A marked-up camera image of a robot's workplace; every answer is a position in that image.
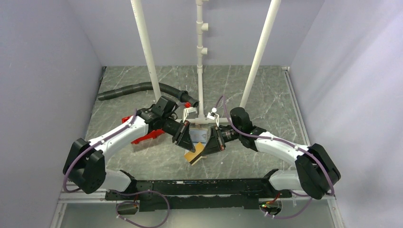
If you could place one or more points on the aluminium extrusion rail frame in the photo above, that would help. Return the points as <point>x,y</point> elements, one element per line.
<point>270,208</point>

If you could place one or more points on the white PVC pipe frame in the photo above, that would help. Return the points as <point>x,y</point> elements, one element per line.
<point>201,27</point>

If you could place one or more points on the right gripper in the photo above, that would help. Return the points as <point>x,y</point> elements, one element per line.
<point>214,145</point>

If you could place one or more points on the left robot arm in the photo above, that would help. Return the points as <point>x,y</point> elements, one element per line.
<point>85,168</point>

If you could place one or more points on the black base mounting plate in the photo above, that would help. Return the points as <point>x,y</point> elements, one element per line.
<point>246,193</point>

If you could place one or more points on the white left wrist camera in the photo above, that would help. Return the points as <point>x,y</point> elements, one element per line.
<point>188,108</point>

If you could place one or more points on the orange magnetic stripe card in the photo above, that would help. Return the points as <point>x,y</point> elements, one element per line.
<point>193,157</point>

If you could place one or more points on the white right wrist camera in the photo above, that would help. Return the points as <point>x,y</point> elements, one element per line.
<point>212,115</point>

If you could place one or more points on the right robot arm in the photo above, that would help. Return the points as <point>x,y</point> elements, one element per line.
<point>315,173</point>

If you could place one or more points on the red plastic bin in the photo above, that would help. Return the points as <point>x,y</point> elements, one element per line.
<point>136,129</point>

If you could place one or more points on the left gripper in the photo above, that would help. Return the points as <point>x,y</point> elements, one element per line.
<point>185,140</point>

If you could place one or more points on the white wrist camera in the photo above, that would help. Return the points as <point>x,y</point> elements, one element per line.
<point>212,115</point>
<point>188,108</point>

